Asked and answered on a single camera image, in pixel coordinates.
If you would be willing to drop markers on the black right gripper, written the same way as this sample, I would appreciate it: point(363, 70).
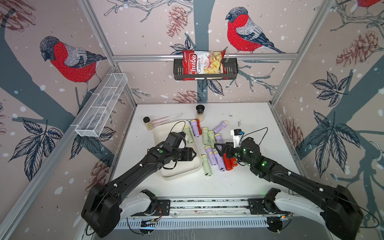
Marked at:
point(230, 148)

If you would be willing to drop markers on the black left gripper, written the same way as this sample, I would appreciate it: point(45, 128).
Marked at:
point(188, 154)

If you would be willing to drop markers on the short red flashlight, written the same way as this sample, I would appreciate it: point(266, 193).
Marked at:
point(233, 162)

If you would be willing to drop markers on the long red flashlight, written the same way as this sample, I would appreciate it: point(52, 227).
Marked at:
point(228, 162)

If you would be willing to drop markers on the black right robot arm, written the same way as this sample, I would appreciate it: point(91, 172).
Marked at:
point(335, 208)

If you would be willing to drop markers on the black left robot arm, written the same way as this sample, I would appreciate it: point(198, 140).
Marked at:
point(135, 180)

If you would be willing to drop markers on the cream plastic storage tray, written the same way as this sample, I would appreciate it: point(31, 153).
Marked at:
point(176, 170)

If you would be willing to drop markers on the purple flashlight right front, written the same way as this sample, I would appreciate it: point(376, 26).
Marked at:
point(220, 161)

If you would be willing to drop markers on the purple flashlight middle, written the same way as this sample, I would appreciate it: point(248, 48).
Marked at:
point(219, 142)

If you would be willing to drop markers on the purple flashlight left front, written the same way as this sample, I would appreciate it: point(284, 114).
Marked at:
point(210, 154)

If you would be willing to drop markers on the purple flashlight back left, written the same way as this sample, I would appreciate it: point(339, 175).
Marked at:
point(195, 128)

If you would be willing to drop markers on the red flashlight back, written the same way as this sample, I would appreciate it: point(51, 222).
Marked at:
point(199, 127)

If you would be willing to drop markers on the green flashlight front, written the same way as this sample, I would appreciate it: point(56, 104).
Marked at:
point(206, 166)

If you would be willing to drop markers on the large spice jar black lid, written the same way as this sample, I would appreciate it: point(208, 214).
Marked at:
point(200, 112)

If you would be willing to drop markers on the small spice jar black lid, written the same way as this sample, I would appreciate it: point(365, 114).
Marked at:
point(148, 123)

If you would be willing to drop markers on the red cassava chips bag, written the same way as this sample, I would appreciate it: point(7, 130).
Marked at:
point(203, 62)

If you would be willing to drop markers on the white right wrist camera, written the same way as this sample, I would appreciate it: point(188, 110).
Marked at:
point(237, 135)

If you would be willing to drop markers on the pink handled metal tongs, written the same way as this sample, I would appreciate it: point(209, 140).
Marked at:
point(165, 120)

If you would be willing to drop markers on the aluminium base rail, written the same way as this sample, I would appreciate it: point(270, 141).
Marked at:
point(144, 214)

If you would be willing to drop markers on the black wall basket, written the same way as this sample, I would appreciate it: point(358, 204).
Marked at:
point(230, 66)

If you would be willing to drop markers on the white wire mesh shelf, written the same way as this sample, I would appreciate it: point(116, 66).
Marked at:
point(98, 113)

